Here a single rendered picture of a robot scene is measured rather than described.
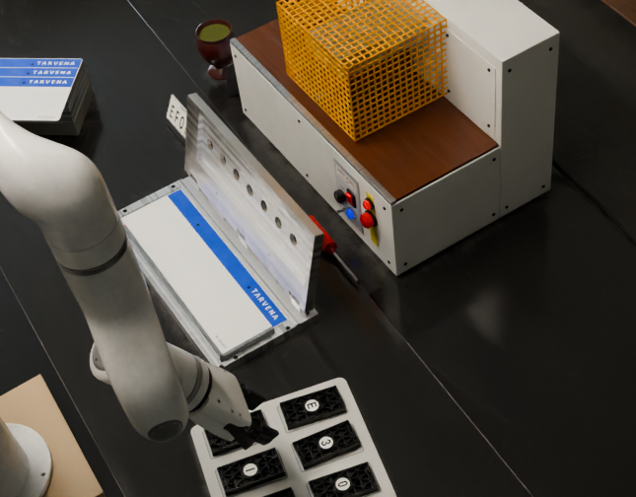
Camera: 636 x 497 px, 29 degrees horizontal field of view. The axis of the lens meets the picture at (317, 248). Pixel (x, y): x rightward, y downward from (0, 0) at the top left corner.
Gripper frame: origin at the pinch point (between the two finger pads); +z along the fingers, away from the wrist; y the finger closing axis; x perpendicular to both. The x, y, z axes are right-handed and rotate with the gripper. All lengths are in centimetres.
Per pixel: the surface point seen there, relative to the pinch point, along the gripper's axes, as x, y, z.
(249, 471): -9.6, 0.7, 8.6
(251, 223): 6.4, -43.7, 10.9
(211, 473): -15.1, -2.0, 6.4
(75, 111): -16, -93, 2
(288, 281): 7.0, -30.3, 14.1
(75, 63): -11, -101, -1
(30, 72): -19, -103, -6
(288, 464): -5.1, 1.1, 12.9
